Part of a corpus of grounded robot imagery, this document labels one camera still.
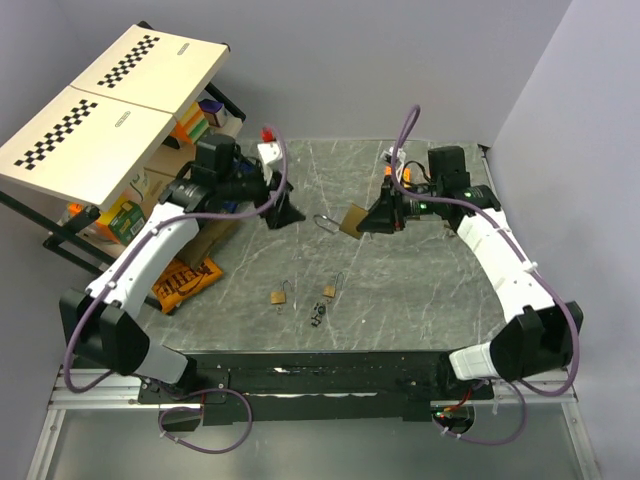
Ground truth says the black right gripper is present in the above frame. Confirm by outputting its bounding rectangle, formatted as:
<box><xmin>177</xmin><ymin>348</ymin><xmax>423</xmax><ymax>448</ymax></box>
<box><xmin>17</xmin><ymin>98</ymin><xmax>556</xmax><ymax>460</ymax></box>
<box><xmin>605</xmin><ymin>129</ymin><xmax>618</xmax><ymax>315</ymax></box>
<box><xmin>356</xmin><ymin>175</ymin><xmax>443</xmax><ymax>235</ymax></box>

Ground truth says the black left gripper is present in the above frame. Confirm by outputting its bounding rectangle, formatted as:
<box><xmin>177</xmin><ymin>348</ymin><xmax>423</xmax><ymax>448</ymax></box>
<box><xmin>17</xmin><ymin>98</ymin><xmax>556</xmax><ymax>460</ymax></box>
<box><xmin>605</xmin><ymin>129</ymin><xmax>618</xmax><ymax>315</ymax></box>
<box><xmin>218</xmin><ymin>165</ymin><xmax>306</xmax><ymax>230</ymax></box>

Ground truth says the large brass padlock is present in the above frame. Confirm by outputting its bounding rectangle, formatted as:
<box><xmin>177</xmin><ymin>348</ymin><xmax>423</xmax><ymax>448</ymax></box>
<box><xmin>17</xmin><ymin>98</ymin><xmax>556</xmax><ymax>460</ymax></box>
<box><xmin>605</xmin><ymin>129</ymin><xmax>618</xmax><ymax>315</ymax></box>
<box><xmin>313</xmin><ymin>204</ymin><xmax>368</xmax><ymax>239</ymax></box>

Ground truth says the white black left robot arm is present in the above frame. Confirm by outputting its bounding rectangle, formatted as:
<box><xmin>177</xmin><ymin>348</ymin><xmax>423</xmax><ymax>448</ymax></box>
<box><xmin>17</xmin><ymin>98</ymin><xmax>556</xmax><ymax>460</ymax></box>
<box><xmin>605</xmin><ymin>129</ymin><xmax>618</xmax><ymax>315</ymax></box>
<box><xmin>59</xmin><ymin>134</ymin><xmax>305</xmax><ymax>402</ymax></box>

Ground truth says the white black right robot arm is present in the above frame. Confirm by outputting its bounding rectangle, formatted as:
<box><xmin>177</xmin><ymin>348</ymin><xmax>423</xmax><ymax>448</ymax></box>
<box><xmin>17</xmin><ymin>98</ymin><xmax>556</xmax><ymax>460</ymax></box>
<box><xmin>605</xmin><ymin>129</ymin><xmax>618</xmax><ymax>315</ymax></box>
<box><xmin>356</xmin><ymin>146</ymin><xmax>583</xmax><ymax>399</ymax></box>

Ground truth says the black key bunch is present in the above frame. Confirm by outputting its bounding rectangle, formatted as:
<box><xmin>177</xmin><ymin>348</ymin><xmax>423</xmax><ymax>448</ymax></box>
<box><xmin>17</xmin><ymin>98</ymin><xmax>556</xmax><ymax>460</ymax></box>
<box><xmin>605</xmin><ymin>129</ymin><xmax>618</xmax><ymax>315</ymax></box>
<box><xmin>310</xmin><ymin>302</ymin><xmax>327</xmax><ymax>327</ymax></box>

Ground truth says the blue doritos bag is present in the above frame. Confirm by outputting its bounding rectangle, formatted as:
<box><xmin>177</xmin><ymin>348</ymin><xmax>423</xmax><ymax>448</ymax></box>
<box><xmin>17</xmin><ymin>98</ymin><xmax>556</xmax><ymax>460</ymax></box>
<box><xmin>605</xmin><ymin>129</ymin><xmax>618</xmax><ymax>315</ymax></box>
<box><xmin>221</xmin><ymin>157</ymin><xmax>256</xmax><ymax>213</ymax></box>

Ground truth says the orange yellow box left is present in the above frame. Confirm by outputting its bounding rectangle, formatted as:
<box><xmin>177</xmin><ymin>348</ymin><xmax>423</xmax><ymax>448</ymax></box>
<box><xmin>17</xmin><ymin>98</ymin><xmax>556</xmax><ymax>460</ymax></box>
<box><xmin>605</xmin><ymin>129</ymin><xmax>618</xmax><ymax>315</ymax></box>
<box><xmin>384</xmin><ymin>165</ymin><xmax>411</xmax><ymax>189</ymax></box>

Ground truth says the small brass padlock right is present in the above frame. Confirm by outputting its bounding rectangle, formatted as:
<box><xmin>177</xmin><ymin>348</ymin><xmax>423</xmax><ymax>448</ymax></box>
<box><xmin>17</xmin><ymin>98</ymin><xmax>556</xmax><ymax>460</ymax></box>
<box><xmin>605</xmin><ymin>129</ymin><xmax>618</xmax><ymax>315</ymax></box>
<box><xmin>323</xmin><ymin>272</ymin><xmax>345</xmax><ymax>300</ymax></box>

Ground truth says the small brass padlock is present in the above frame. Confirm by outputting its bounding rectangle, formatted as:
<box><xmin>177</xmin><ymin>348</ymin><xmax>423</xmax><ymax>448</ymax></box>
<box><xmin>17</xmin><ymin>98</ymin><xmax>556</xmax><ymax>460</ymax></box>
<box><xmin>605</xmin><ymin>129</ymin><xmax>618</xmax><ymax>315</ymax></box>
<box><xmin>270</xmin><ymin>280</ymin><xmax>293</xmax><ymax>306</ymax></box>
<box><xmin>323</xmin><ymin>272</ymin><xmax>345</xmax><ymax>300</ymax></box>

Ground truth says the small brass padlock left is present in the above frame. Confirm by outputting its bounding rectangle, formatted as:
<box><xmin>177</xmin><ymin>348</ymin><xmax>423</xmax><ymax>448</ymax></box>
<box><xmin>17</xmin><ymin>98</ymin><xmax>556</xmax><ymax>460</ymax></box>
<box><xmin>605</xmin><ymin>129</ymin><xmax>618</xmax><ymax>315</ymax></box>
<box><xmin>270</xmin><ymin>280</ymin><xmax>293</xmax><ymax>306</ymax></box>

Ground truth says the purple white small box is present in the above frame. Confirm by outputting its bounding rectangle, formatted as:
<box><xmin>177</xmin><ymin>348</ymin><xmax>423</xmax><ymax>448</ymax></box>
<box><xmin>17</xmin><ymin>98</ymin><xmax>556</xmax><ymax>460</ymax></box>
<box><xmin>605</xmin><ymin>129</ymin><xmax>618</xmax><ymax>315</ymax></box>
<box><xmin>198</xmin><ymin>99</ymin><xmax>228</xmax><ymax>128</ymax></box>

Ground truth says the orange snack bag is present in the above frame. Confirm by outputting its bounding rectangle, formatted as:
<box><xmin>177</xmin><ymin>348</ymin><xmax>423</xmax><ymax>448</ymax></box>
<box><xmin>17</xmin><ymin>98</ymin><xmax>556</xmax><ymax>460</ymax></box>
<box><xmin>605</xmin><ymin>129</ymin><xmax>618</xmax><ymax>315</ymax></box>
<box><xmin>151</xmin><ymin>258</ymin><xmax>224</xmax><ymax>314</ymax></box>

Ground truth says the cardboard box on shelf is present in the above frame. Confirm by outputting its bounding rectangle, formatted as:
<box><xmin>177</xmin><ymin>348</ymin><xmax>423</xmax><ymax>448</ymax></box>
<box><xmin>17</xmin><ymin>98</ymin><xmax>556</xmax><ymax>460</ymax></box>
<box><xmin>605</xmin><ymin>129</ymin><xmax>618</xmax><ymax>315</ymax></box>
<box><xmin>125</xmin><ymin>169</ymin><xmax>174</xmax><ymax>215</ymax></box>

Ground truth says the green orange box on shelf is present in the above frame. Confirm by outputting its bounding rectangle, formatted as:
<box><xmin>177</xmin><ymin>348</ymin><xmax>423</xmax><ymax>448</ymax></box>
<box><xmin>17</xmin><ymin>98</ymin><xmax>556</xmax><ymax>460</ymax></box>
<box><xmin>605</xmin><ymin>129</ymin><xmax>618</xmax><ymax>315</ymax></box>
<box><xmin>96</xmin><ymin>199</ymin><xmax>146</xmax><ymax>246</ymax></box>

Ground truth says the checkerboard calibration board upper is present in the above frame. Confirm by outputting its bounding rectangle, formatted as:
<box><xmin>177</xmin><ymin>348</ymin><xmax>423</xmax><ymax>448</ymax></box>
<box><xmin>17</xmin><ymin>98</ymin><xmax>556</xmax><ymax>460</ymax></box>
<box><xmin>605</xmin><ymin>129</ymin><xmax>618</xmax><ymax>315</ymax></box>
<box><xmin>71</xmin><ymin>25</ymin><xmax>230</xmax><ymax>119</ymax></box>

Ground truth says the checkerboard calibration board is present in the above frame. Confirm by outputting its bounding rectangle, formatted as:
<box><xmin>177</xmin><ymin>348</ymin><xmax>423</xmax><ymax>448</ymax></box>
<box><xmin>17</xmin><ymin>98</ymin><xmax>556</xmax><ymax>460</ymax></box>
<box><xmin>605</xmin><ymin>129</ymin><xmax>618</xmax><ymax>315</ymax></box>
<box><xmin>1</xmin><ymin>87</ymin><xmax>175</xmax><ymax>210</ymax></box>
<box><xmin>71</xmin><ymin>25</ymin><xmax>230</xmax><ymax>119</ymax></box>

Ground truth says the checkerboard calibration board lower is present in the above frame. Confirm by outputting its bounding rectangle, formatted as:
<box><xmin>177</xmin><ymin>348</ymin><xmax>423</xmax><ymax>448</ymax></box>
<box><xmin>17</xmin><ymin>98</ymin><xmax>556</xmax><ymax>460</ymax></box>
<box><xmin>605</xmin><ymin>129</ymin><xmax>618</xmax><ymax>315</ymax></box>
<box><xmin>1</xmin><ymin>87</ymin><xmax>175</xmax><ymax>210</ymax></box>

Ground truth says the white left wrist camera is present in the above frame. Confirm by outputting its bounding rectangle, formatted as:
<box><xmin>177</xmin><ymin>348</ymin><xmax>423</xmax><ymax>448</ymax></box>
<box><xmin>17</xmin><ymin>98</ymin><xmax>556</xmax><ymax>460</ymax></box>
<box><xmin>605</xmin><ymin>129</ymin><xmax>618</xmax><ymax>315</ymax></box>
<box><xmin>257</xmin><ymin>127</ymin><xmax>282</xmax><ymax>183</ymax></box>

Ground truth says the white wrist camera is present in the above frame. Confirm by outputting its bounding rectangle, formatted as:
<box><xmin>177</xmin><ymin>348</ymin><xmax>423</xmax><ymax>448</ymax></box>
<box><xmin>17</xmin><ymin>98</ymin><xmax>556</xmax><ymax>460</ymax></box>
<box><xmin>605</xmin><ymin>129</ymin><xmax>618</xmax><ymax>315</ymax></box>
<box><xmin>380</xmin><ymin>147</ymin><xmax>409</xmax><ymax>184</ymax></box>
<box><xmin>257</xmin><ymin>127</ymin><xmax>282</xmax><ymax>183</ymax></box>

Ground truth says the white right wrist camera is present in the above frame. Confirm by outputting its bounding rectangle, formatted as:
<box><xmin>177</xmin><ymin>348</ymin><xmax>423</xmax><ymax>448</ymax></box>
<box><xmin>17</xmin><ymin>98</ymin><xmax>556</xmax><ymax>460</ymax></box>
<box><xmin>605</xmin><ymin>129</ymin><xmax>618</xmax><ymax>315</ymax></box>
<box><xmin>380</xmin><ymin>147</ymin><xmax>409</xmax><ymax>184</ymax></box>

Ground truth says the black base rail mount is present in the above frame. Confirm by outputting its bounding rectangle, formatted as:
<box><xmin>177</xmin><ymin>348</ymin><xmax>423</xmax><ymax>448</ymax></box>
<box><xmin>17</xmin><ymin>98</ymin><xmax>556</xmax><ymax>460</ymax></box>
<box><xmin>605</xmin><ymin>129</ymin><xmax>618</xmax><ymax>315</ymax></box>
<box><xmin>138</xmin><ymin>350</ymin><xmax>494</xmax><ymax>426</ymax></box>

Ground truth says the black frame wooden shelf rack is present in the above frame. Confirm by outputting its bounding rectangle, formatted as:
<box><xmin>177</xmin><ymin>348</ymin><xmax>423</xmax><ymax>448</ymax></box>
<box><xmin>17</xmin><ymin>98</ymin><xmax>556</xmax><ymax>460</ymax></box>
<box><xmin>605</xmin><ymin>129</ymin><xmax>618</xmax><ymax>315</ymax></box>
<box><xmin>0</xmin><ymin>20</ymin><xmax>247</xmax><ymax>311</ymax></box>

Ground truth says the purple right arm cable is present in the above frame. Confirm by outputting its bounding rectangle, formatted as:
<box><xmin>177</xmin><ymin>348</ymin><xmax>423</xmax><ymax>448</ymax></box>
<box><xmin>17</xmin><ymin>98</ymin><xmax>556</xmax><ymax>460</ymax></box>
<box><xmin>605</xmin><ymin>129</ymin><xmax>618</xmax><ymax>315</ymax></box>
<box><xmin>389</xmin><ymin>104</ymin><xmax>581</xmax><ymax>446</ymax></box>

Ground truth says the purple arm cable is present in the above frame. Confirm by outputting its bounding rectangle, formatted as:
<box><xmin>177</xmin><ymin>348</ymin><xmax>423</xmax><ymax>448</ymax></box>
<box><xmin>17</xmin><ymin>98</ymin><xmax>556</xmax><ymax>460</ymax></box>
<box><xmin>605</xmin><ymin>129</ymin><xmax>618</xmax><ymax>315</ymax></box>
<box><xmin>63</xmin><ymin>123</ymin><xmax>289</xmax><ymax>455</ymax></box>
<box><xmin>389</xmin><ymin>104</ymin><xmax>581</xmax><ymax>446</ymax></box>

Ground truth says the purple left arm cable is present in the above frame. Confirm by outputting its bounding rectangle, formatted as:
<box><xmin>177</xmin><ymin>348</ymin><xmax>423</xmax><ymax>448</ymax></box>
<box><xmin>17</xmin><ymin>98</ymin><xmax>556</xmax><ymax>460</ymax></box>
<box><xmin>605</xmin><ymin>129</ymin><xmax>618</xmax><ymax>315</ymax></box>
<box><xmin>63</xmin><ymin>123</ymin><xmax>289</xmax><ymax>455</ymax></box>

